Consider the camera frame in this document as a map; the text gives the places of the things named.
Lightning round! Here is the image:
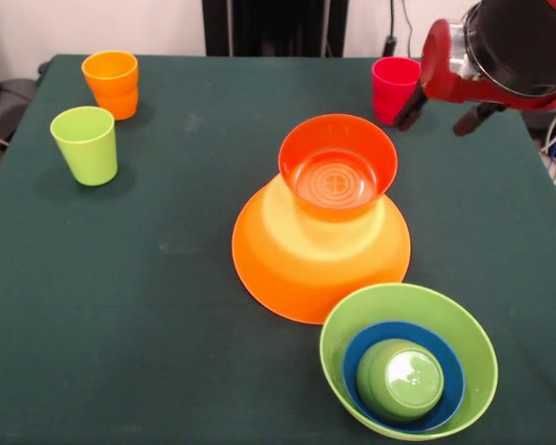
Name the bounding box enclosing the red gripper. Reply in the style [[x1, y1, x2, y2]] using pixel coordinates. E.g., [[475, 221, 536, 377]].
[[392, 18, 556, 137]]

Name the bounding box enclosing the small red-orange bowl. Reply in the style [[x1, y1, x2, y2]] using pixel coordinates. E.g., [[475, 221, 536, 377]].
[[277, 113, 399, 223]]

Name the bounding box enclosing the large orange bowl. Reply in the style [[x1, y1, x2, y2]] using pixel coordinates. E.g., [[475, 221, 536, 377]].
[[231, 173, 412, 325]]

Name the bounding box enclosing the large light green bowl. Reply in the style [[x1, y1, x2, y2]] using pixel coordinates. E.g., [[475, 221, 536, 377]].
[[319, 283, 499, 441]]

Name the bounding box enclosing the blue bowl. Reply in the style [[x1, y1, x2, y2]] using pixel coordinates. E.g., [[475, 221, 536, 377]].
[[341, 321, 466, 435]]

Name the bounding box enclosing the red cup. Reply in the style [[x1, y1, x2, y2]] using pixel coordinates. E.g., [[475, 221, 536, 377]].
[[371, 56, 423, 127]]

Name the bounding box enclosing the orange cup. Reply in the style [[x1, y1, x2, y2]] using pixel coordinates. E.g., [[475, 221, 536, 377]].
[[81, 50, 140, 121]]

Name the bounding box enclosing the lime green cup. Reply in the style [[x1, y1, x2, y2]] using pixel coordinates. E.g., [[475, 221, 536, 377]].
[[49, 105, 120, 187]]

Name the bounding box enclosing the dark green tablecloth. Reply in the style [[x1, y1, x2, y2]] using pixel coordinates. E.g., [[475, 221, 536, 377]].
[[0, 54, 556, 445]]

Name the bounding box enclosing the black hanging cable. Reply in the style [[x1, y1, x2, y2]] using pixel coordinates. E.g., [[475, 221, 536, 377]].
[[382, 0, 416, 59]]

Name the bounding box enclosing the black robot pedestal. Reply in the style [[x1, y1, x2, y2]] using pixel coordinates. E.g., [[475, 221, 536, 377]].
[[202, 0, 348, 57]]

